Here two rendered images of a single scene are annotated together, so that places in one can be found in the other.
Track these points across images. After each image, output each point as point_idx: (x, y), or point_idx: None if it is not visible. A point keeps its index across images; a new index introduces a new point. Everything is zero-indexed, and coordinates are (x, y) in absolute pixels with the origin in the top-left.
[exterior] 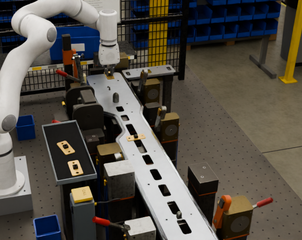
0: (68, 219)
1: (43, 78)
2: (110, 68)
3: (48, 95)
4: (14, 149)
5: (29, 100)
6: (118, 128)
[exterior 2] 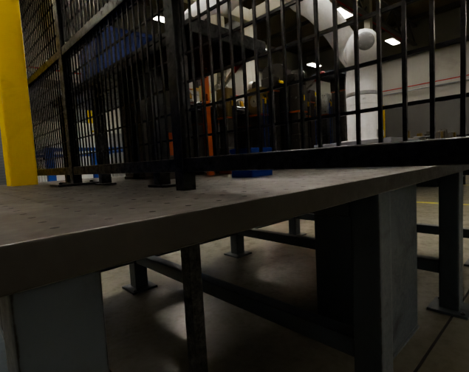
0: None
1: None
2: (197, 82)
3: (105, 187)
4: (294, 173)
5: (134, 187)
6: None
